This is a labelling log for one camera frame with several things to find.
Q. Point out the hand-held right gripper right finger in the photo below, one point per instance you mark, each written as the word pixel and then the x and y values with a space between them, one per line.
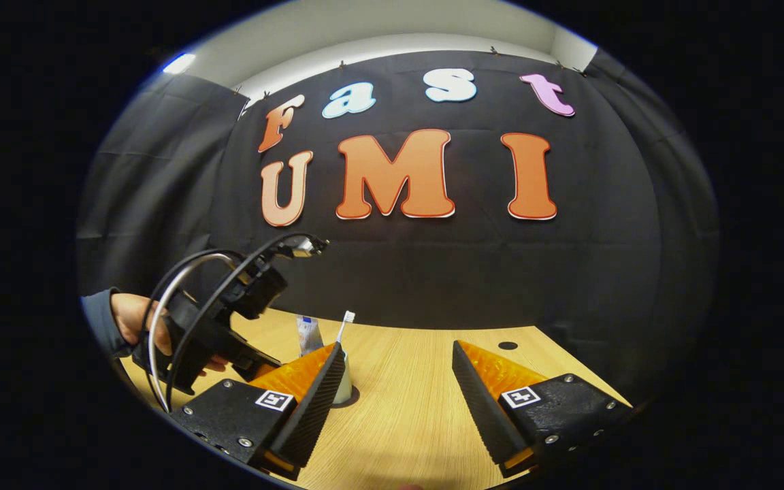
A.
pixel 484 415

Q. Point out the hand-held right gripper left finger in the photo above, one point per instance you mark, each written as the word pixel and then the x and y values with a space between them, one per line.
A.
pixel 314 408

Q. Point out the pale cup with blue inside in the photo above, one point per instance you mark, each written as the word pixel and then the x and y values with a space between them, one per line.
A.
pixel 344 384

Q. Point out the dark round coaster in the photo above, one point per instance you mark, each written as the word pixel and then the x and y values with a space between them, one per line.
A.
pixel 355 397

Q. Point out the white toothpaste tube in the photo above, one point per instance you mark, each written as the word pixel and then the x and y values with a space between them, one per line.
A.
pixel 308 337

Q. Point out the white toothbrush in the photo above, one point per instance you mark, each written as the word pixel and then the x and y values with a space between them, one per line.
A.
pixel 348 316

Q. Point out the wooden desktop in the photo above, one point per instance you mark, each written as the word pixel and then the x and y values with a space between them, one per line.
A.
pixel 405 408

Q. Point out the black backdrop cloth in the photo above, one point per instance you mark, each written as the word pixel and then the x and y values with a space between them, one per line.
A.
pixel 433 272

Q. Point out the ceiling light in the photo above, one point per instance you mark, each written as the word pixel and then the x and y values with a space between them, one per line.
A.
pixel 179 62

